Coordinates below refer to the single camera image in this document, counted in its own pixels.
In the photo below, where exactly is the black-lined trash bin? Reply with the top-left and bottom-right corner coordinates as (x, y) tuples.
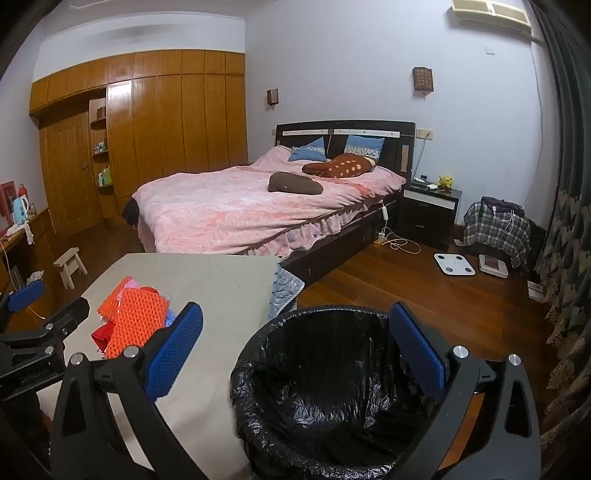
(230, 305), (490, 480)

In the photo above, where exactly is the brown cushion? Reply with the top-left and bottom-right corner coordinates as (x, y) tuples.
(268, 172), (323, 195)

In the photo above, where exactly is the orange mesh cloth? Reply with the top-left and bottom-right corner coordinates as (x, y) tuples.
(97, 276), (169, 361)

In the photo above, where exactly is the grey table cover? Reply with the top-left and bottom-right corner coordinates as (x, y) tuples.
(37, 253), (281, 480)

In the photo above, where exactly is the brown polka dot pillow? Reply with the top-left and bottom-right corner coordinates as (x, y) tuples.
(302, 154), (376, 179)

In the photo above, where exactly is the red picture frame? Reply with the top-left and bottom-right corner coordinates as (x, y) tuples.
(0, 181), (17, 232)

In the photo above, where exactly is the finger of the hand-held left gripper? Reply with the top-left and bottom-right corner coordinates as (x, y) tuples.
(0, 296), (90, 365)
(0, 279), (46, 333)

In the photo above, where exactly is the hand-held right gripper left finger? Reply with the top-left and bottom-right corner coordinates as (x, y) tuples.
(48, 302), (208, 480)

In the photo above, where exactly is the pink white scale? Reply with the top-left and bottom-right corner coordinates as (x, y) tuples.
(478, 254), (509, 278)

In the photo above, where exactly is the dark wooden bed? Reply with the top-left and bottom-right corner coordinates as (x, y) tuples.
(122, 121), (416, 278)

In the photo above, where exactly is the blue quilted pad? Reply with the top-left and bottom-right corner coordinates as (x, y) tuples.
(268, 263), (305, 321)

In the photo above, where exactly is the large wall lamp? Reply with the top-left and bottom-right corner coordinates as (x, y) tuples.
(412, 67), (433, 97)

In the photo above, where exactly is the blue pillow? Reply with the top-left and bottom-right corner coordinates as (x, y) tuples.
(344, 135), (385, 160)
(287, 137), (325, 162)

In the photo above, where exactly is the dark patterned curtain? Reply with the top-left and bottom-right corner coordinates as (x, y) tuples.
(531, 0), (591, 462)

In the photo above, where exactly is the pink blanket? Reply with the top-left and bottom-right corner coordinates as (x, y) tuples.
(134, 145), (407, 259)

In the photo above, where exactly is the dark bag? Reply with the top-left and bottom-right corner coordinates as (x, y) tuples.
(480, 196), (525, 217)

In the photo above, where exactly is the white bathroom scale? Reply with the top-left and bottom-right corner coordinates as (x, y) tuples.
(434, 253), (476, 277)

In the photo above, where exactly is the white cable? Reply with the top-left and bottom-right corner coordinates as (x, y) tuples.
(385, 228), (422, 254)

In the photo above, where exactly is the red cloth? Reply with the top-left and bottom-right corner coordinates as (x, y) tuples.
(91, 323), (116, 358)

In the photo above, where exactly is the black clothing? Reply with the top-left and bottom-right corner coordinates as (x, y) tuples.
(121, 196), (140, 228)

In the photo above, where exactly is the wall air conditioner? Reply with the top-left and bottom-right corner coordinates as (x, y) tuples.
(451, 0), (533, 32)

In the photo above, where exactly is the small wooden stool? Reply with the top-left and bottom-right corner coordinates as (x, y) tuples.
(53, 248), (88, 290)

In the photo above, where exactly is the wooden desk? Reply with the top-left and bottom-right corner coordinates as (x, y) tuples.
(0, 208), (56, 333)

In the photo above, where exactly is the plaid covered chair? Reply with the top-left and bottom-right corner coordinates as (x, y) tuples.
(463, 200), (532, 268)

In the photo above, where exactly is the black white nightstand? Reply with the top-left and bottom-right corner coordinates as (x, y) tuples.
(398, 180), (462, 245)

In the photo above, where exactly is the wooden wardrobe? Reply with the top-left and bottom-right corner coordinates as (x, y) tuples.
(28, 50), (250, 236)

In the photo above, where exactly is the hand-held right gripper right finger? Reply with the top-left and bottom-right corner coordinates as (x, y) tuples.
(369, 301), (541, 480)

